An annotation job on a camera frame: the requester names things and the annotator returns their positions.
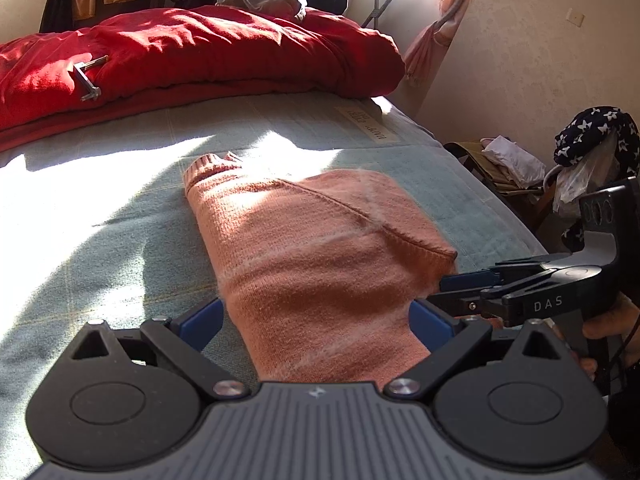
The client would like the orange knit sweater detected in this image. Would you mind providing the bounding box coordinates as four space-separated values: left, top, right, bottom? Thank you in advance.
182 152 503 386

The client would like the dark wooden stool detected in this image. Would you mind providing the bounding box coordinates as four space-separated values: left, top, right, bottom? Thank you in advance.
442 141 558 231

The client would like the red quilt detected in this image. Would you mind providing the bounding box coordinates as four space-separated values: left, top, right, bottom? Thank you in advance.
0 5 406 153

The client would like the olive folded cloth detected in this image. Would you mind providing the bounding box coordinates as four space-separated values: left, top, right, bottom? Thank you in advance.
452 141 543 193

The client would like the clear plastic bag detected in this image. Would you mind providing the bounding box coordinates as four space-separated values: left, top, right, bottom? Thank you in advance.
552 135 623 218

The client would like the grey-khaki crumpled garment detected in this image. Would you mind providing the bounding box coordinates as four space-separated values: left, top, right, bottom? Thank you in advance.
215 0 308 22

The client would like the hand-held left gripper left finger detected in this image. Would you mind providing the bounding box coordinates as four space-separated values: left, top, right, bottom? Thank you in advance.
70 296 251 401

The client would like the white folded cloth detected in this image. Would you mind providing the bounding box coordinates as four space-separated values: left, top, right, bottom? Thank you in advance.
480 135 547 186

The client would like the navy star-print cloth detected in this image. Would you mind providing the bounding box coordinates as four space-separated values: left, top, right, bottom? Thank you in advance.
552 106 640 251

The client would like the orange curtain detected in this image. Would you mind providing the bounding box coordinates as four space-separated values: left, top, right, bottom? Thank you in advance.
402 0 488 86

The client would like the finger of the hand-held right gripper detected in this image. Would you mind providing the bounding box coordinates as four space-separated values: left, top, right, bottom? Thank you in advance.
425 280 531 317
440 260 556 292

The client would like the person's right hand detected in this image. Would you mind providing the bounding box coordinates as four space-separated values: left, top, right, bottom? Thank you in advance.
577 294 640 378

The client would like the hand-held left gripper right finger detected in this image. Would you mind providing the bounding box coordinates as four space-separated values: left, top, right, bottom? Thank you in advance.
386 298 571 403

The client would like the metal T-handle tool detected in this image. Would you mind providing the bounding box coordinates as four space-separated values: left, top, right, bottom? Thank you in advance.
72 55 110 103

